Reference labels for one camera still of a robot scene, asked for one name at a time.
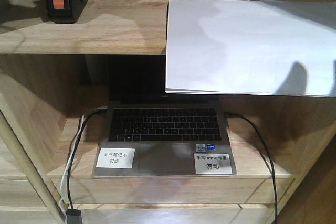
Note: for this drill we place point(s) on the white label sticker right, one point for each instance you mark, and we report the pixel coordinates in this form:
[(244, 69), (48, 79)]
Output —
[(213, 164)]

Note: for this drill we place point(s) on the wooden shelf unit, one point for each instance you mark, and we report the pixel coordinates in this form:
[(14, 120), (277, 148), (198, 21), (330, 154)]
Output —
[(42, 100)]

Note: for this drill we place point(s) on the white label sticker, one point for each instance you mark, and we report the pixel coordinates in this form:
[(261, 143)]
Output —
[(213, 164), (119, 158)]

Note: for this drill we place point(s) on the white label sticker left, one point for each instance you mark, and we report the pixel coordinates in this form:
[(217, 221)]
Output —
[(119, 158)]

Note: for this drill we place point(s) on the white paper sheets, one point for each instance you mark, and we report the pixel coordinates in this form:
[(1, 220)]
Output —
[(251, 47)]

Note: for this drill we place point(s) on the grey laptop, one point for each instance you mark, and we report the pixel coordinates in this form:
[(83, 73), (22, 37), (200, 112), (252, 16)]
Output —
[(165, 129)]

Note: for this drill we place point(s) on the grey usb adapter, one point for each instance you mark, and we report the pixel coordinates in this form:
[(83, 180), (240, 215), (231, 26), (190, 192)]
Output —
[(73, 216)]

